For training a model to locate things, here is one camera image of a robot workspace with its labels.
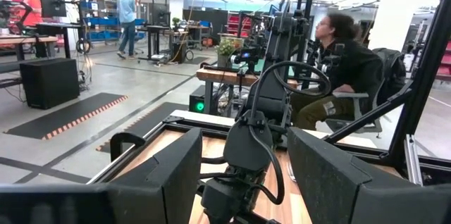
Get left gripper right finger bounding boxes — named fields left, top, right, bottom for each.
left=287, top=127, right=451, bottom=224

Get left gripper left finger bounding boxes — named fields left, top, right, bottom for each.
left=0, top=127, right=204, bottom=224

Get black striped floor mat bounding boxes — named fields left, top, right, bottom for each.
left=4, top=92, right=128, bottom=141
left=95, top=101, right=190, bottom=154

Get black computer with green light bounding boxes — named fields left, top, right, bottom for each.
left=189, top=85, right=207, bottom=114

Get wooden workstation table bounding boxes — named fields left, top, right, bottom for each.
left=196, top=66, right=300, bottom=116

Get black office chair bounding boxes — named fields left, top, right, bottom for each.
left=323, top=47, right=407, bottom=139

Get person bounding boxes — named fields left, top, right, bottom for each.
left=13, top=0, right=44, bottom=27
left=116, top=0, right=139, bottom=60
left=290, top=12, right=385, bottom=132

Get black box cabinet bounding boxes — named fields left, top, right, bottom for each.
left=19, top=57, right=81, bottom=111

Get potted green plant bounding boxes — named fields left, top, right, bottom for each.
left=215, top=37, right=245, bottom=68

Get blue storage bin shelf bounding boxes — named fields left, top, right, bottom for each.
left=79, top=0, right=146, bottom=42

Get wooden topped table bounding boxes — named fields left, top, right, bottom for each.
left=0, top=35, right=59, bottom=62

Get black computer monitor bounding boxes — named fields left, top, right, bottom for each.
left=37, top=0, right=68, bottom=18

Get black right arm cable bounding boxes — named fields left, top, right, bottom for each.
left=246, top=61, right=333, bottom=206

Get black frame clamp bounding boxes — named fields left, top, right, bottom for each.
left=109, top=131, right=147, bottom=162

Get silver metal bracket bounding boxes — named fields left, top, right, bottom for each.
left=404, top=134, right=424, bottom=187

